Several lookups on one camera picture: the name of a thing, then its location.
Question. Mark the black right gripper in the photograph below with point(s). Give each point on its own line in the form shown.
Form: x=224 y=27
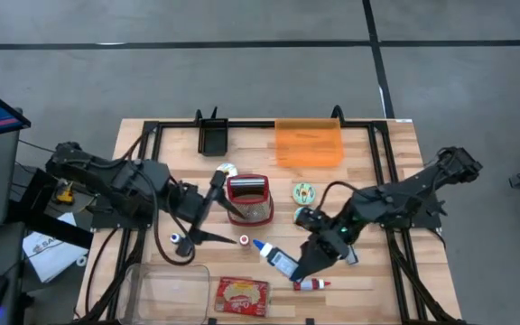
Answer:
x=327 y=232

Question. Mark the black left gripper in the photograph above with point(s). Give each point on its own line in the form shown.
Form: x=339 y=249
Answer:
x=192 y=203

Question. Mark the red marker tube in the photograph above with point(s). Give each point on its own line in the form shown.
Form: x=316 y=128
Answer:
x=307 y=285

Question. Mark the small red-cap bottle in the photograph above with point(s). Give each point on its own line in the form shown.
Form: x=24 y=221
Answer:
x=244 y=239

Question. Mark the blue-tip glue bottle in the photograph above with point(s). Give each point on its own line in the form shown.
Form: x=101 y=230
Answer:
x=278 y=259

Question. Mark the small blue-cap bottle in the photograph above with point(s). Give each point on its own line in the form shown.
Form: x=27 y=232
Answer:
x=175 y=238

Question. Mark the blue frosted toy donut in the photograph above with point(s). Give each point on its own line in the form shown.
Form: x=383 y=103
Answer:
x=298 y=213

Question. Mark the white frosted toy donut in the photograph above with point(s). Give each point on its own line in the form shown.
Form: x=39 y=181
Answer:
x=229 y=169

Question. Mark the green frosted toy donut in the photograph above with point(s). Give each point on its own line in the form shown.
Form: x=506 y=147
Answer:
x=298 y=192

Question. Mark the red cookie box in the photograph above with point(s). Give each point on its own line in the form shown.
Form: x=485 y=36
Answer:
x=242 y=297

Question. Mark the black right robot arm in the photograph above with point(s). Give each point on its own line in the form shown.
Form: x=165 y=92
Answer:
x=404 y=198

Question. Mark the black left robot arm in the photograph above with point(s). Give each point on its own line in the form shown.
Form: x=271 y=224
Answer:
x=142 y=178

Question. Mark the red steel box grater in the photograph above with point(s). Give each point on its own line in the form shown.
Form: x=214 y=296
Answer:
x=255 y=198

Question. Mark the small black plastic tray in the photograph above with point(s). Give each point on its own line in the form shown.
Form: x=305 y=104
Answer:
x=213 y=137

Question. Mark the clear plastic container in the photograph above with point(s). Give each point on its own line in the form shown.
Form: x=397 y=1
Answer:
x=165 y=293

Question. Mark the orange translucent bin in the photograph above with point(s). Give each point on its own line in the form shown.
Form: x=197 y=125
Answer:
x=309 y=144

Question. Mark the white tape roll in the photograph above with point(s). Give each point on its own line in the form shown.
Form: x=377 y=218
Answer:
x=77 y=261

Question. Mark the small yellow tool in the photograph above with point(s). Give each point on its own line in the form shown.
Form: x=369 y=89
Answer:
x=65 y=194

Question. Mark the white paper booklet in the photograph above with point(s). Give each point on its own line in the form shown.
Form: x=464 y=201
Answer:
x=52 y=253

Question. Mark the black aluminium table frame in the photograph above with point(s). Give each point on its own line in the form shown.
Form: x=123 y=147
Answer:
x=251 y=123

